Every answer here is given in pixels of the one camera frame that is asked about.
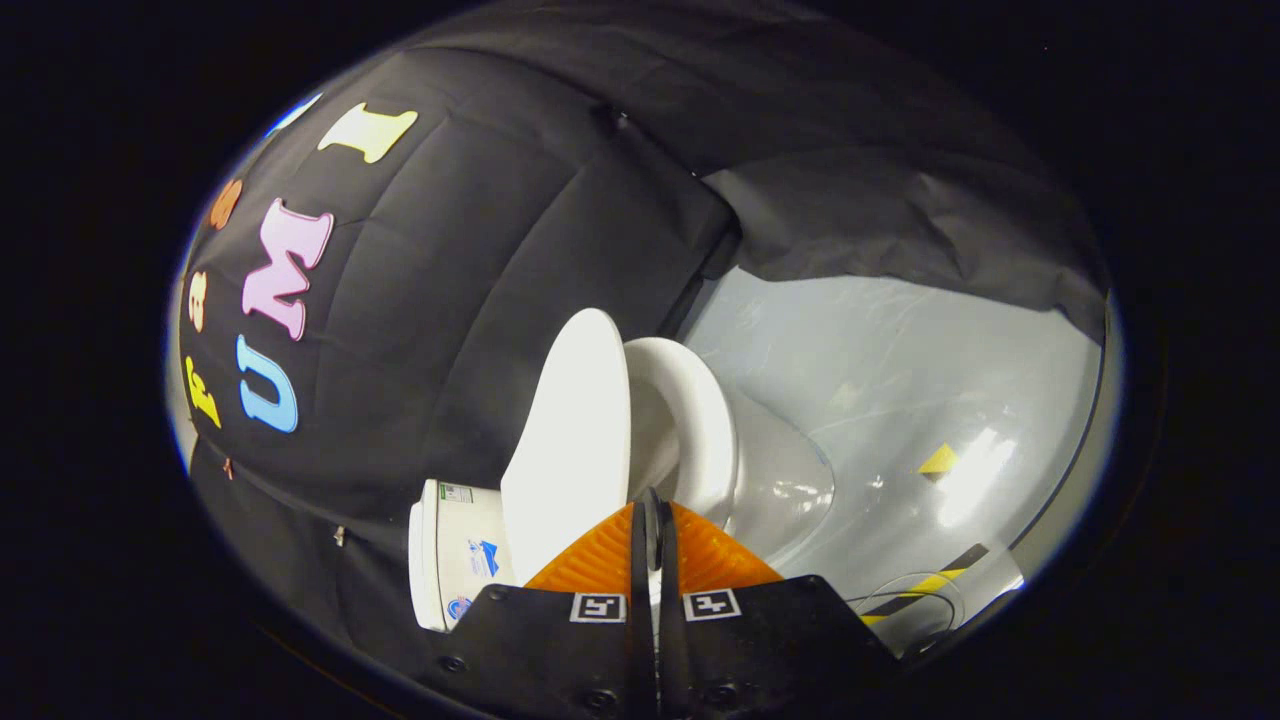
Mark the black backdrop cloth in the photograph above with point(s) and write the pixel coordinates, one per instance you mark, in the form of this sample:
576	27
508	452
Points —
480	250

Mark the white toilet tank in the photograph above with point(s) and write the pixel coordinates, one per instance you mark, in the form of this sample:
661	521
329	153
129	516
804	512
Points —
455	560

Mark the small yellow tape piece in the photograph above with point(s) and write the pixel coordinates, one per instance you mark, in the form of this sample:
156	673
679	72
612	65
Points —
939	460

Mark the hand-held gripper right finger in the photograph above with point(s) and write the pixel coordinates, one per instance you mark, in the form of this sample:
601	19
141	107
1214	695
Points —
760	640

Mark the white toilet lid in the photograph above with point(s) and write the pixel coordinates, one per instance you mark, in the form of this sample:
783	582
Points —
570	440

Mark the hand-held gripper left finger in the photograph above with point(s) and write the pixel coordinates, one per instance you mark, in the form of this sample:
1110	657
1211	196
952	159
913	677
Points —
560	650

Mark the yellow black striped floor tape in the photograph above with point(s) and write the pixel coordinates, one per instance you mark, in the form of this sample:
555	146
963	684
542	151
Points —
925	582

